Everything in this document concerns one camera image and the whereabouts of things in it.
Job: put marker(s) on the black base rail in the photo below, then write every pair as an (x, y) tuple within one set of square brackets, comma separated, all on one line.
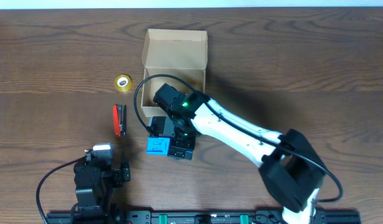
[(259, 216)]

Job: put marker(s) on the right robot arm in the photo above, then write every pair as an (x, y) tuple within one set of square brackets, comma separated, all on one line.
[(291, 170)]

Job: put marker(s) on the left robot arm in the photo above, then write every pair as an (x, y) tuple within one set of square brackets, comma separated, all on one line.
[(95, 180)]

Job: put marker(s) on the red black stapler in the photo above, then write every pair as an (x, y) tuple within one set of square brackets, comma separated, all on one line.
[(119, 120)]

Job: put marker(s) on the blue plastic tray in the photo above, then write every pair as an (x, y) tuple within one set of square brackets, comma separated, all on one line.
[(158, 146)]

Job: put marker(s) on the yellow tape roll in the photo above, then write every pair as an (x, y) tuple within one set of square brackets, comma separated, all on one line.
[(123, 83)]

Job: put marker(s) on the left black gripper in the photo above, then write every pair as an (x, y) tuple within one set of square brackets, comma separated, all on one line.
[(122, 174)]

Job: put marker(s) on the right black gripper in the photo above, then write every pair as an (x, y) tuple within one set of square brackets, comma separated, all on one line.
[(185, 147)]

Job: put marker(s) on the cardboard box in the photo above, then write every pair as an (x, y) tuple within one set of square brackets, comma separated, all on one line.
[(181, 53)]

